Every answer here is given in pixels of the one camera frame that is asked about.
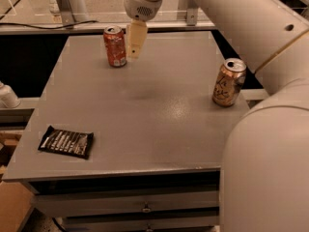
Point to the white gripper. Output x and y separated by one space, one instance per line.
139 8

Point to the red coke can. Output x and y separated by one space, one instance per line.
114 41

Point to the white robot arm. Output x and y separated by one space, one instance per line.
264 176

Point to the orange gold soda can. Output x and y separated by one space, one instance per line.
230 78

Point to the grey drawer cabinet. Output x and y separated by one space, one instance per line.
158 137

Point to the black snack bar wrapper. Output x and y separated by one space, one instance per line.
66 142

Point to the white pipe at left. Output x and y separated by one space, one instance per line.
8 97

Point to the upper drawer knob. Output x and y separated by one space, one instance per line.
146 209

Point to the brown cardboard box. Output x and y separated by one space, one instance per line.
15 207

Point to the metal bracket post centre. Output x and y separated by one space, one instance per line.
191 12

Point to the metal bracket post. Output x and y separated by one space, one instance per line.
65 12
191 12

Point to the metal bracket post left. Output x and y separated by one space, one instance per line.
65 12

